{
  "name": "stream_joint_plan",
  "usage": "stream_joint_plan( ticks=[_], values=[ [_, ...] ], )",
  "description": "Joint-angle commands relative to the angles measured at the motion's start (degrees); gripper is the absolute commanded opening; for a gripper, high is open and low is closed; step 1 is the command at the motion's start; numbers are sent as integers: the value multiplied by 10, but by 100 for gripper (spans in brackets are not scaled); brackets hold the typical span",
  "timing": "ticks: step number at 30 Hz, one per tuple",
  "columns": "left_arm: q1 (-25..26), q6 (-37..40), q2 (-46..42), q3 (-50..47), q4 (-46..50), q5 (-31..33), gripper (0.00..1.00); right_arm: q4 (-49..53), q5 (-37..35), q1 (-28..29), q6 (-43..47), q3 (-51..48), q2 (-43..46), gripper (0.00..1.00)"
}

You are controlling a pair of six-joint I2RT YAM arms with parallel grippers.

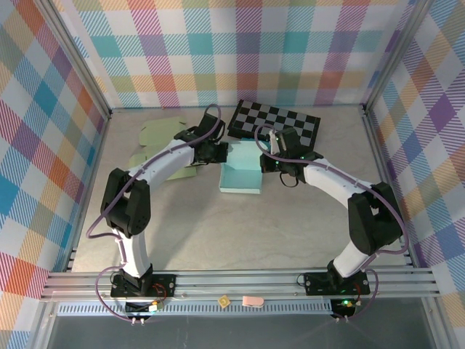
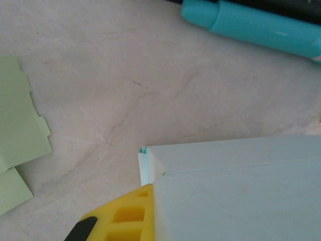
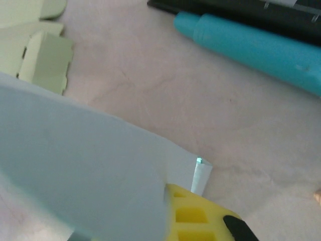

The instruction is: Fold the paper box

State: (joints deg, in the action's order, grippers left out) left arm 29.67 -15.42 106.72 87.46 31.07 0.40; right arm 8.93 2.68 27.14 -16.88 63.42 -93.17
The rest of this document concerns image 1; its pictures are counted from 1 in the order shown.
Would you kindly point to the small yellow tag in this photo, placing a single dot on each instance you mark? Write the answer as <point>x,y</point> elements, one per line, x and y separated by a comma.
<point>223,301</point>

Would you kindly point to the black grey chessboard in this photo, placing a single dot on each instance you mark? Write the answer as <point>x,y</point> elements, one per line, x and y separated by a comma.
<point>276,116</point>

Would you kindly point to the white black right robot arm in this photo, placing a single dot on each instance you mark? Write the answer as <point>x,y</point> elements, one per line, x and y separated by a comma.
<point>327,178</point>

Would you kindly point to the aluminium front frame rail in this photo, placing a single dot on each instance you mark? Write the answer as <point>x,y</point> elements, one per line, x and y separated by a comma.
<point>236,283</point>

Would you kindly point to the light green paper box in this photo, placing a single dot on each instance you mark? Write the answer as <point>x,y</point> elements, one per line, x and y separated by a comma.
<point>160,132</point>

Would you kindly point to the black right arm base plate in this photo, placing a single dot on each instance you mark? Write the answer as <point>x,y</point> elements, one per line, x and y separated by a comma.
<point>316,283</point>

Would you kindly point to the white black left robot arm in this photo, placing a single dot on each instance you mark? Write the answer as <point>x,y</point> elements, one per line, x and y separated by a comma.
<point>132,251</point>

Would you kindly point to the aluminium corner post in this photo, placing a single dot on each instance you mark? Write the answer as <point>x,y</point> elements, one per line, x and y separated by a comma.
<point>74,54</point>
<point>394,54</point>

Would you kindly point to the light blue paper box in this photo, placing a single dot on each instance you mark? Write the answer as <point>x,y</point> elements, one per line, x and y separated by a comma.
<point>239,171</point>

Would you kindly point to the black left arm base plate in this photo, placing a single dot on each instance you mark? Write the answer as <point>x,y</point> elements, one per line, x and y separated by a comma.
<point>167,283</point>

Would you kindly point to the aluminium side rail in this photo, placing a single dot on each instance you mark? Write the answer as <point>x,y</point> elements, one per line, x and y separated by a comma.
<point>99,145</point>
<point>375,145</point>

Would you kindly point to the small controller board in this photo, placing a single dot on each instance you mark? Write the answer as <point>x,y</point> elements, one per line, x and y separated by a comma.
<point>143,309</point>
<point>343,307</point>

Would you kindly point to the small pink object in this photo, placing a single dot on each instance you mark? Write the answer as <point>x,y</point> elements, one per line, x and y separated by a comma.
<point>252,301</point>

